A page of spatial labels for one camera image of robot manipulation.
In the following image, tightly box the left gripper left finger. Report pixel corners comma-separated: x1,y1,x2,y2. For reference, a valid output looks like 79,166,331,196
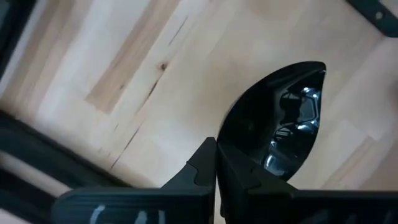
51,136,218,224

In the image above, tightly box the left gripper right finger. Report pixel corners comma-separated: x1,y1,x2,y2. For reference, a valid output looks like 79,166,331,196
217,143,398,224

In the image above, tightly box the black leaf-shaped plate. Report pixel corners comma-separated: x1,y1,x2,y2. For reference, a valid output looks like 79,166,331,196
217,61,326,182

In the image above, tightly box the black table frame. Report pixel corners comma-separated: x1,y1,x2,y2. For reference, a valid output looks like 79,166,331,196
0,0,133,224

